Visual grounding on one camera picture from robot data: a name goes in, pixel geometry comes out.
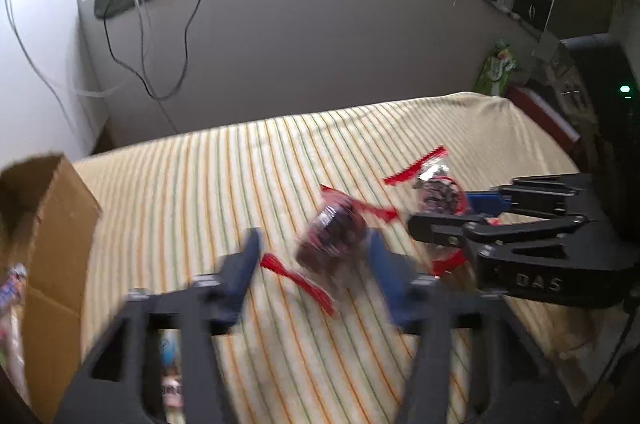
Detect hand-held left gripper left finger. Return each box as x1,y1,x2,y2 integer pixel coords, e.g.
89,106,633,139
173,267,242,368
55,228,264,424

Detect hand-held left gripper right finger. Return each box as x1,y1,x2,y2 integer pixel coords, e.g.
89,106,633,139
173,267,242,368
367,229,576,424

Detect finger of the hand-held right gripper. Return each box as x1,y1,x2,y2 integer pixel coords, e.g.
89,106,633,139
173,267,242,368
465,174,585,217
408,210,588,251

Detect dark candy packet red ends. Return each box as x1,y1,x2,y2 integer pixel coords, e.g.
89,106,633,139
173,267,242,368
259,184,401,317
382,144,475,280

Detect cardboard box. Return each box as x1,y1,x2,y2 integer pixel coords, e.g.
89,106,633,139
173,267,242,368
0,153,104,424

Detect striped blanket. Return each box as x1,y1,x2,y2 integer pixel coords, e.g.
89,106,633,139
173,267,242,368
72,92,586,424

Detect blue snack packet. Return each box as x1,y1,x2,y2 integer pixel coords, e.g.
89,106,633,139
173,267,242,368
160,331,182,367

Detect green plastic bag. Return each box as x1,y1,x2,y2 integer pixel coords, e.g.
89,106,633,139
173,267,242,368
474,39,519,98

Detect pink white snack packet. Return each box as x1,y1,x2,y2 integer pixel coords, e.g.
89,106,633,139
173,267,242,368
161,374,185,412

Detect colourful snack packet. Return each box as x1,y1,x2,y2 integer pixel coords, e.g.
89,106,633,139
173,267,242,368
0,263,27,310

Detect red-brown wooden bed frame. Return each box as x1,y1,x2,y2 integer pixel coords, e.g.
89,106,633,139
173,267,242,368
505,84,585,167

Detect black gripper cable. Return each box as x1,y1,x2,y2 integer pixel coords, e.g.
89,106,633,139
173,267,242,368
597,301,633,387

